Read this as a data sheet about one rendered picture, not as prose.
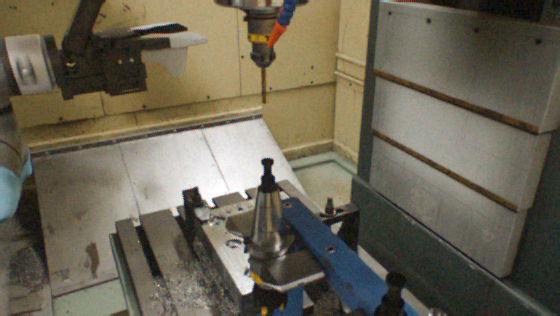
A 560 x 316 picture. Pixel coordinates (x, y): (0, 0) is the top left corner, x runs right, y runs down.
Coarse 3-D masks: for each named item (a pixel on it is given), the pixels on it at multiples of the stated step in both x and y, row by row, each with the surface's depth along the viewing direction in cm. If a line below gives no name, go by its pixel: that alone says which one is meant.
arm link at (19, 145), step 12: (12, 108) 62; (0, 120) 60; (12, 120) 62; (0, 132) 59; (12, 132) 61; (12, 144) 58; (24, 144) 64; (24, 156) 64; (24, 168) 64; (24, 180) 64
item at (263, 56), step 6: (252, 48) 75; (258, 48) 74; (264, 48) 74; (270, 48) 74; (252, 54) 75; (258, 54) 74; (264, 54) 74; (270, 54) 75; (252, 60) 76; (258, 60) 75; (264, 60) 75; (270, 60) 75; (258, 66) 76; (264, 66) 76
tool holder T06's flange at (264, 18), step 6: (246, 12) 72; (252, 12) 70; (258, 12) 70; (264, 12) 70; (270, 12) 70; (276, 12) 71; (246, 18) 73; (252, 18) 71; (258, 18) 71; (264, 18) 71; (270, 18) 71; (276, 18) 72
